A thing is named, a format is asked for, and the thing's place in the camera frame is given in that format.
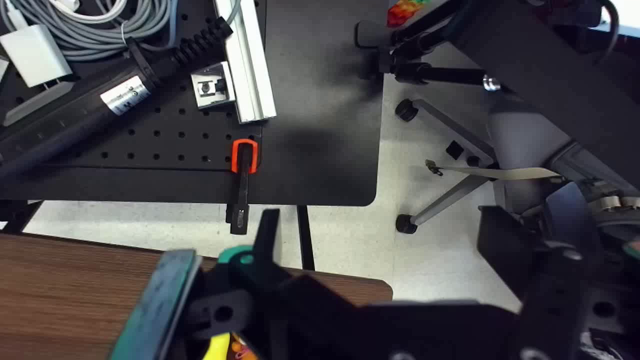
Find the black tube with white label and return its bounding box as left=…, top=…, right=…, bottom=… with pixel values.
left=0, top=15, right=236, bottom=181

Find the orange black clamp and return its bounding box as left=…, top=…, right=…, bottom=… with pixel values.
left=225, top=137, right=263, bottom=236

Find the silver corner bracket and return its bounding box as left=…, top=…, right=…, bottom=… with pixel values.
left=190, top=60, right=241, bottom=112

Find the red yellow green toy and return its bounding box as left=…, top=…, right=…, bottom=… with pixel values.
left=387, top=0, right=432, bottom=29

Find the yellow orange object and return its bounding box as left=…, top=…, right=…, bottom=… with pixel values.
left=203, top=329, right=258, bottom=360

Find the black chair caster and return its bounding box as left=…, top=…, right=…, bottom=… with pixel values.
left=395, top=211, right=421, bottom=236
left=395, top=97, right=423, bottom=124

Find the white power adapter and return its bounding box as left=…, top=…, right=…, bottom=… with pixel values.
left=0, top=21, right=75, bottom=89

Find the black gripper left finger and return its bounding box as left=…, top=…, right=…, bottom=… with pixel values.
left=108, top=247, right=268, bottom=360

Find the aluminium extrusion rail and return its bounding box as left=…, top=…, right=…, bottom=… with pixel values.
left=214, top=0, right=280, bottom=125

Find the black perforated board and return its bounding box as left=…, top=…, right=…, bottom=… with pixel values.
left=0, top=0, right=385, bottom=207

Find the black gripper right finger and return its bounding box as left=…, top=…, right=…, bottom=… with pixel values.
left=519, top=241, right=593, bottom=360

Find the grey coiled cable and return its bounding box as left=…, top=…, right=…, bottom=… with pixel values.
left=0, top=0, right=183, bottom=63

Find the grey chair base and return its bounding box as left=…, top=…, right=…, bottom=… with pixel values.
left=399, top=97, right=577, bottom=231

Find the teal black bar clamp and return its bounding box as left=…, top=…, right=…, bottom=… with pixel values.
left=218, top=207, right=284, bottom=282

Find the black table leg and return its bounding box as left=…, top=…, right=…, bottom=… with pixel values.
left=295, top=203, right=319, bottom=272

